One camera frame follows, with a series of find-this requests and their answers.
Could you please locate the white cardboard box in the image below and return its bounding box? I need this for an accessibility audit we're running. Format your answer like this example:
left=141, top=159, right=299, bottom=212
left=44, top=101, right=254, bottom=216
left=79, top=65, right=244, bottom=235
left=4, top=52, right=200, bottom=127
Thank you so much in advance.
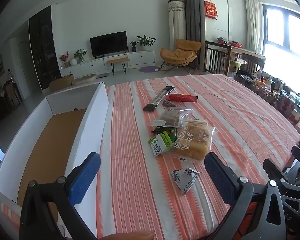
left=0, top=81, right=109, bottom=240

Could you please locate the red snack packet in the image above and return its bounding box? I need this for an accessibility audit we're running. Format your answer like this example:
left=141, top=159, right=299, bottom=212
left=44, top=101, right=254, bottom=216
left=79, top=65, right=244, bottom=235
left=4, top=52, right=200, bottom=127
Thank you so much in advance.
left=168, top=93, right=198, bottom=103

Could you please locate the green plant in vase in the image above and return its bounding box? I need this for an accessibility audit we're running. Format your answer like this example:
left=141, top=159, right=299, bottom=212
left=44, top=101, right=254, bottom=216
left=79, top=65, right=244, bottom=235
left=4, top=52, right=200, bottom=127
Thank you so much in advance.
left=73, top=49, right=87, bottom=63

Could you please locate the black display cabinet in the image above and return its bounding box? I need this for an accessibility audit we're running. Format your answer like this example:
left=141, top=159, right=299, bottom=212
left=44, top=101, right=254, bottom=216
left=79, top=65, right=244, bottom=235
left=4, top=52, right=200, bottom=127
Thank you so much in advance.
left=28, top=5, right=61, bottom=90

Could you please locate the bread loaf packet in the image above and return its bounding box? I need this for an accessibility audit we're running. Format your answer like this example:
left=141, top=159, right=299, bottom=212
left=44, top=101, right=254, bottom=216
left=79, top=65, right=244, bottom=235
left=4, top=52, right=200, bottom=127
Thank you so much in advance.
left=162, top=119, right=219, bottom=164

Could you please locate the red wall calendar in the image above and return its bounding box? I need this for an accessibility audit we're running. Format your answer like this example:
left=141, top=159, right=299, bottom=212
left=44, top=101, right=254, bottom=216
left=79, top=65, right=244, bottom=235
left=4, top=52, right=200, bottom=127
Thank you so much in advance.
left=204, top=0, right=218, bottom=20

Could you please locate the pile of assorted goods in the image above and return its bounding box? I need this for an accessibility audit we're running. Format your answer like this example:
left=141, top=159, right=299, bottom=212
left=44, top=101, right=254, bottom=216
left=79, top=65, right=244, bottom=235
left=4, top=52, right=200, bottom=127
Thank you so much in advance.
left=233, top=70, right=300, bottom=140

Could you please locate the wooden bench with metal legs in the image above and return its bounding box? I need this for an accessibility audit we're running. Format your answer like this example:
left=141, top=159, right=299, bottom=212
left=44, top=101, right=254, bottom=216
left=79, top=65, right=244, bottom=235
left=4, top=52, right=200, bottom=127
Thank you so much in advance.
left=106, top=57, right=129, bottom=75

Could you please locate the clear bag of brown cakes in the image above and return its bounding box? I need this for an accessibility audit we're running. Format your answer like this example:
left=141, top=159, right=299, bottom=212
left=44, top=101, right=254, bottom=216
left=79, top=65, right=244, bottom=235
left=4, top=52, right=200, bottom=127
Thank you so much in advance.
left=147, top=107, right=193, bottom=128

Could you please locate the orange lounge chair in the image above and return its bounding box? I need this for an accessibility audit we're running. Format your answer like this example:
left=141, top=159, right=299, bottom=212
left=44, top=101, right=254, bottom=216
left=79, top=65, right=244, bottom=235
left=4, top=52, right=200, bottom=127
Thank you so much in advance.
left=159, top=39, right=202, bottom=74

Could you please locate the flat screen television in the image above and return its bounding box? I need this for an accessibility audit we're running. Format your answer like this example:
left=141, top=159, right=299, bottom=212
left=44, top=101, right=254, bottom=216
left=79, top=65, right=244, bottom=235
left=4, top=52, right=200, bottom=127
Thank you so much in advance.
left=90, top=31, right=129, bottom=58

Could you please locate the tan scratching board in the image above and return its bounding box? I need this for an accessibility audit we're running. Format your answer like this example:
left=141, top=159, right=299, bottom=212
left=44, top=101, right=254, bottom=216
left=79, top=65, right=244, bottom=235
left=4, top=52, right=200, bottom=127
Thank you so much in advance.
left=72, top=74, right=97, bottom=85

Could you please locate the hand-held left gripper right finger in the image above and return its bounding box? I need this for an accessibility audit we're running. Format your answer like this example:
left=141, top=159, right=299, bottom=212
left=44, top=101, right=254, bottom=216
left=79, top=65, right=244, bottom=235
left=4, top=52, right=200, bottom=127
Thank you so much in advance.
left=204, top=152, right=286, bottom=240

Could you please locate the long black snack packet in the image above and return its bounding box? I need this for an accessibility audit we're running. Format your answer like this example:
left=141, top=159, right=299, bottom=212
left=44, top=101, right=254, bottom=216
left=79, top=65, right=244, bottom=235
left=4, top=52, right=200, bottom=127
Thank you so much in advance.
left=143, top=86, right=175, bottom=111

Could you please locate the orange striped tablecloth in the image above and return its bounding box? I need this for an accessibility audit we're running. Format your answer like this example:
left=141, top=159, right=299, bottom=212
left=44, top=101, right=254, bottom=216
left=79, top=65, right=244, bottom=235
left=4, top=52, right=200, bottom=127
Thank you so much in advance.
left=0, top=74, right=300, bottom=240

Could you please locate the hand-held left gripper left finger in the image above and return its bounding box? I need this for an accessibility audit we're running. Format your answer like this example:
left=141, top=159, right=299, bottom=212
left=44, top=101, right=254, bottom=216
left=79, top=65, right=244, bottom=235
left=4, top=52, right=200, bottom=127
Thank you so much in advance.
left=20, top=152, right=101, bottom=240

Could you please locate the cloth covered standing air conditioner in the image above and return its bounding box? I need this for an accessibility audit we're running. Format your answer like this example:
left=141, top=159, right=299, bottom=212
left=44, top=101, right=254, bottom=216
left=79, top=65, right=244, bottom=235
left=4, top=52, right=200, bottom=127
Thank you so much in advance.
left=168, top=0, right=186, bottom=55

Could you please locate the green plastic seat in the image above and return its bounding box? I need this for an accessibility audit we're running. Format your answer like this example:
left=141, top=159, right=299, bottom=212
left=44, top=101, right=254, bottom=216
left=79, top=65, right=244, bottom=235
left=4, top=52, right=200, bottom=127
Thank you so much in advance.
left=231, top=57, right=248, bottom=72

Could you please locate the green snack packet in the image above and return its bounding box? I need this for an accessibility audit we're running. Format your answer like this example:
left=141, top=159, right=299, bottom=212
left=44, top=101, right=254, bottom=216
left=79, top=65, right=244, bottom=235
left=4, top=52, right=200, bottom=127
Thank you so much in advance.
left=147, top=127, right=178, bottom=157

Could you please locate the heap of red packages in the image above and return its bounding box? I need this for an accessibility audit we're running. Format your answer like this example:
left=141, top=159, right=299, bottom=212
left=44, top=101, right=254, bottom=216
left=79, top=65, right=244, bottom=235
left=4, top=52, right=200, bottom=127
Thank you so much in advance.
left=216, top=37, right=243, bottom=48

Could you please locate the dark framed window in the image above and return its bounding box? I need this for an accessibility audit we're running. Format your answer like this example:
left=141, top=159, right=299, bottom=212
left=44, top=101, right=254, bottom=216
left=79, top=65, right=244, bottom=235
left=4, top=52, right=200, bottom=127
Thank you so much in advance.
left=262, top=4, right=300, bottom=95

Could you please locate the large leafy potted plant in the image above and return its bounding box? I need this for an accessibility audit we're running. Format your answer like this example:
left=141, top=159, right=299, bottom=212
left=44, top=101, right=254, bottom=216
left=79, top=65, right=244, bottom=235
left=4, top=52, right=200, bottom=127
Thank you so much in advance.
left=136, top=35, right=157, bottom=51

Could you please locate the grey curtain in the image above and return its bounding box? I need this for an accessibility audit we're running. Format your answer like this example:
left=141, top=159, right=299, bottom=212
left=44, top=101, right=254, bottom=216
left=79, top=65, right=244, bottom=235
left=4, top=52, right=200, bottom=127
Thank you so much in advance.
left=176, top=0, right=205, bottom=67

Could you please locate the brown cardboard box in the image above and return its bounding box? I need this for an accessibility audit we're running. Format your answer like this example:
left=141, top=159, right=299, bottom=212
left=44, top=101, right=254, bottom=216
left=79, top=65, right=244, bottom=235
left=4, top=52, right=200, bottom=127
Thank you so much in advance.
left=48, top=74, right=75, bottom=92

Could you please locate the red flower arrangement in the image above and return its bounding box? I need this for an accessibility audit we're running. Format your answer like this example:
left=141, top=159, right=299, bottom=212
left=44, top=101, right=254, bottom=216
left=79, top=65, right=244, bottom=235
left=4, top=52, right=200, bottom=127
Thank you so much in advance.
left=59, top=51, right=71, bottom=68

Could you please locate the white sheer curtain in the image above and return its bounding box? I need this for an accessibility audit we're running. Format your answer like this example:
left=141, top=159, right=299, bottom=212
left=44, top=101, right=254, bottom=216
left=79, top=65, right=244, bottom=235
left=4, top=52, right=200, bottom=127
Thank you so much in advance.
left=245, top=0, right=265, bottom=53

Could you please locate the white television cabinet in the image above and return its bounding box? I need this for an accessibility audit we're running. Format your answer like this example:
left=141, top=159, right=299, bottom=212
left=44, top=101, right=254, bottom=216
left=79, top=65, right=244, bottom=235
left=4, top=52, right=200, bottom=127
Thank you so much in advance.
left=60, top=50, right=155, bottom=78

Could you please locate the dark wooden dining chair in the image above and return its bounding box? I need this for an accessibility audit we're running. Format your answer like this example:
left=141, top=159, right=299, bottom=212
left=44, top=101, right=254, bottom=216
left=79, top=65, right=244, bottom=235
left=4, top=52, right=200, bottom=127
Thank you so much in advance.
left=3, top=80, right=23, bottom=108

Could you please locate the silver snack packet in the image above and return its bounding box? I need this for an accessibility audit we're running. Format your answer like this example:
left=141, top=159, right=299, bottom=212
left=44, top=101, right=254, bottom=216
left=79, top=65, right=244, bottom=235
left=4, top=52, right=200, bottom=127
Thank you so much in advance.
left=170, top=167, right=202, bottom=195

